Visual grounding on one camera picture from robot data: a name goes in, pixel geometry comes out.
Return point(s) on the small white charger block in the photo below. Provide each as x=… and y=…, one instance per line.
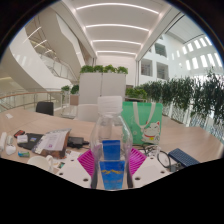
x=10, y=140

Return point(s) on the small teal box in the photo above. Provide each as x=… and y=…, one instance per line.
x=23, y=154

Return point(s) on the white cabinet with plants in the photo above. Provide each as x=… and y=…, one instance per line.
x=101, y=86

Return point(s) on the low planter with shrubs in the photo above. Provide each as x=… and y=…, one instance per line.
x=136, y=92

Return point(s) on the red and black phone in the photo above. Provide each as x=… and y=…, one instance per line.
x=19, y=133

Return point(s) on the small white box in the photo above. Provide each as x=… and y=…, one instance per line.
x=22, y=138

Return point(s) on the black office chair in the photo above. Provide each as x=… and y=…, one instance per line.
x=45, y=108

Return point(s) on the glass railing with handrail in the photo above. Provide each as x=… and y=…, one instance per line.
x=23, y=98

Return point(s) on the black power adapter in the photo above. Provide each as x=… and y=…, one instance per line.
x=76, y=141

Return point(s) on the white printed booklet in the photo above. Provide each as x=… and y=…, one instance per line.
x=53, y=141

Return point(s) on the green hedge row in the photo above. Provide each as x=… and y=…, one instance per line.
x=193, y=93

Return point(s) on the colourful sticker sheet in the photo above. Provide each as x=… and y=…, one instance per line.
x=60, y=165

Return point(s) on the white computer mouse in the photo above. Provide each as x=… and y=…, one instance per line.
x=10, y=150

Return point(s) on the ceiling light strips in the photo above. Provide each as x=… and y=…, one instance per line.
x=116, y=26

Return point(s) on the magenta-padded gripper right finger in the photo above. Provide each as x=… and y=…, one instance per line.
x=150, y=170

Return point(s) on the white power strip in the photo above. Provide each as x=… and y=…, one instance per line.
x=3, y=140

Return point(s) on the black tablet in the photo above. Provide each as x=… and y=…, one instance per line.
x=33, y=140

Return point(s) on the green cat-print tote bag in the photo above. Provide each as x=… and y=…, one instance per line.
x=141, y=115

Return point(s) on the small potted plant stand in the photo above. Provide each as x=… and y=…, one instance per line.
x=70, y=91

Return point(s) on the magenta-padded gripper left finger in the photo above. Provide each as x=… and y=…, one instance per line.
x=75, y=173

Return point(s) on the clear blue-label water bottle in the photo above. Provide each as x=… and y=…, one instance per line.
x=111, y=150

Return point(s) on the small white card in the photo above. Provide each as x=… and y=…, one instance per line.
x=8, y=115

